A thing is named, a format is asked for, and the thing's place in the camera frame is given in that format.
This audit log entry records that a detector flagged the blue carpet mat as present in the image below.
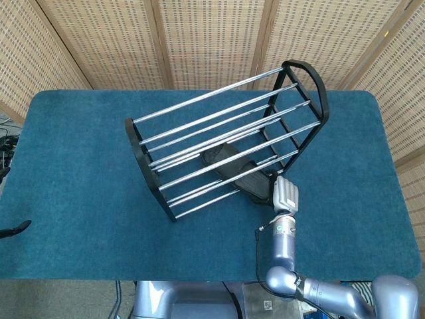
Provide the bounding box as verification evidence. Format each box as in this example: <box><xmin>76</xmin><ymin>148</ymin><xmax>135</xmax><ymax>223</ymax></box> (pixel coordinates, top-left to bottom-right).
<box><xmin>0</xmin><ymin>89</ymin><xmax>416</xmax><ymax>282</ymax></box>

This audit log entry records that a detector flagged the black and chrome shoe rack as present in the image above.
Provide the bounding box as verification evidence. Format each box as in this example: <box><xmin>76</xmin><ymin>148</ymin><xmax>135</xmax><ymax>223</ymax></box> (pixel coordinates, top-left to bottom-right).
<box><xmin>124</xmin><ymin>59</ymin><xmax>330</xmax><ymax>223</ymax></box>

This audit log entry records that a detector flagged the black cable under table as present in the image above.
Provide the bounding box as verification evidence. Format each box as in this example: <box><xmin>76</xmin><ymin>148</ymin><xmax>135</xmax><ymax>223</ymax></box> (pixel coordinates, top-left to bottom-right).
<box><xmin>221</xmin><ymin>281</ymin><xmax>242</xmax><ymax>319</ymax></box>

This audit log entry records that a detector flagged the tangle of floor cables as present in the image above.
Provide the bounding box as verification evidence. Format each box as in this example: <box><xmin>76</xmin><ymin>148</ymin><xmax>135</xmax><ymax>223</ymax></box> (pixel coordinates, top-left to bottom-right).
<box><xmin>0</xmin><ymin>112</ymin><xmax>21</xmax><ymax>169</ymax></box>

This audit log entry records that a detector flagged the grey cable under table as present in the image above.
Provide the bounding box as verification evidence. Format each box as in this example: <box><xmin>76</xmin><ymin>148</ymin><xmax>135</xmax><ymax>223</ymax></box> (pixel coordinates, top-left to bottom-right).
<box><xmin>114</xmin><ymin>280</ymin><xmax>123</xmax><ymax>319</ymax></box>

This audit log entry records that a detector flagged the grey pouch with QR label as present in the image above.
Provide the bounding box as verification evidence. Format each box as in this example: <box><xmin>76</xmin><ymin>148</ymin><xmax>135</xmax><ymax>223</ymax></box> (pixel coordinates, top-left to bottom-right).
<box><xmin>241</xmin><ymin>282</ymin><xmax>303</xmax><ymax>319</ymax></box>

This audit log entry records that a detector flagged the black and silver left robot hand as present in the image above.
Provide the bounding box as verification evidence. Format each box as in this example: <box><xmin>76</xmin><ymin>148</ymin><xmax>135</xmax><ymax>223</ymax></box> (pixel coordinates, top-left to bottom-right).
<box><xmin>0</xmin><ymin>167</ymin><xmax>33</xmax><ymax>239</ymax></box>

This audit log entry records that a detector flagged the lavender robot torso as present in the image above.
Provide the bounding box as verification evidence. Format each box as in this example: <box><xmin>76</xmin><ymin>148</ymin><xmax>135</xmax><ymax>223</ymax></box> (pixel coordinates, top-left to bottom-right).
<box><xmin>132</xmin><ymin>280</ymin><xmax>240</xmax><ymax>319</ymax></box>

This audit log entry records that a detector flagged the woven bamboo folding screen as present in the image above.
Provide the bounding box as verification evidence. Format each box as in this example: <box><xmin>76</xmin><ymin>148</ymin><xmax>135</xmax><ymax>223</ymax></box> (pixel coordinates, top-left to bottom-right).
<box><xmin>0</xmin><ymin>0</ymin><xmax>425</xmax><ymax>227</ymax></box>

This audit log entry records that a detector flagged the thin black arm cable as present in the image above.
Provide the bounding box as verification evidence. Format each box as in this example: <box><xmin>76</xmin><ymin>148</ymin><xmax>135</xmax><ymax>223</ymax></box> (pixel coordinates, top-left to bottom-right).
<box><xmin>254</xmin><ymin>225</ymin><xmax>270</xmax><ymax>283</ymax></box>

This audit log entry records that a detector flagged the black rubber slipper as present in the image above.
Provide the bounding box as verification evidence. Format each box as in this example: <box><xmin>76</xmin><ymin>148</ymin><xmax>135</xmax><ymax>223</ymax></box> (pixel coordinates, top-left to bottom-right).
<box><xmin>200</xmin><ymin>143</ymin><xmax>276</xmax><ymax>202</ymax></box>

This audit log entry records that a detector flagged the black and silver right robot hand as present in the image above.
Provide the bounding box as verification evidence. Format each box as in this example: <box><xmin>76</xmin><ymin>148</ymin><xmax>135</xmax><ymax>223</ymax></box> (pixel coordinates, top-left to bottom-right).
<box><xmin>252</xmin><ymin>169</ymin><xmax>300</xmax><ymax>214</ymax></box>

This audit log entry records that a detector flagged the black and white striped cloth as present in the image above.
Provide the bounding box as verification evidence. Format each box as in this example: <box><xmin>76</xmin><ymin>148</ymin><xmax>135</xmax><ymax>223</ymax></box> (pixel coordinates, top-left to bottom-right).
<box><xmin>351</xmin><ymin>282</ymin><xmax>375</xmax><ymax>302</ymax></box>

